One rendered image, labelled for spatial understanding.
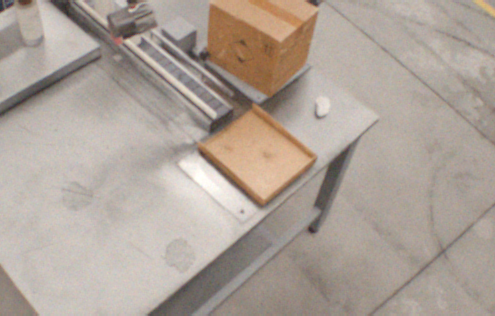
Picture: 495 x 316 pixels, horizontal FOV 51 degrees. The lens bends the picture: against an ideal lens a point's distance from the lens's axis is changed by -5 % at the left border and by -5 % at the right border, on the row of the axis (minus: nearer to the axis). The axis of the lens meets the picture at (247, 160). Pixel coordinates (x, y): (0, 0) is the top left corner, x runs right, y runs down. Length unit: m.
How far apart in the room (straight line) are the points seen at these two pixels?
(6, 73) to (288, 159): 1.05
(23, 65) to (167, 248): 0.89
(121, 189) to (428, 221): 1.69
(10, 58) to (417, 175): 2.09
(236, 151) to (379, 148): 1.39
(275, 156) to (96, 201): 0.60
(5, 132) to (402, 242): 1.88
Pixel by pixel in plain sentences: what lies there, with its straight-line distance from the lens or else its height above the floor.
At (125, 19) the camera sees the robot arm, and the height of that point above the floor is 1.33.
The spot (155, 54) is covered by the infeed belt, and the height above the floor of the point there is 0.88.
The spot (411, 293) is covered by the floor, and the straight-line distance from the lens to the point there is 2.68.
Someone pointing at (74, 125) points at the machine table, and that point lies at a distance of 1.93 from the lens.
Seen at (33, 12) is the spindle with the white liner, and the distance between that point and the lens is 2.07.
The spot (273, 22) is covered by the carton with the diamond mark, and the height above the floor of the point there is 1.12.
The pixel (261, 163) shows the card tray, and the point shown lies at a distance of 1.81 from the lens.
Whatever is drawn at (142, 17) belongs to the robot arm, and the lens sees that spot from 1.52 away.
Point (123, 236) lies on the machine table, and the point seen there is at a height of 0.83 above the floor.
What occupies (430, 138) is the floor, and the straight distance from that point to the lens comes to 3.25.
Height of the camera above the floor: 2.29
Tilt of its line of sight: 53 degrees down
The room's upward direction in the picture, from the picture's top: 10 degrees clockwise
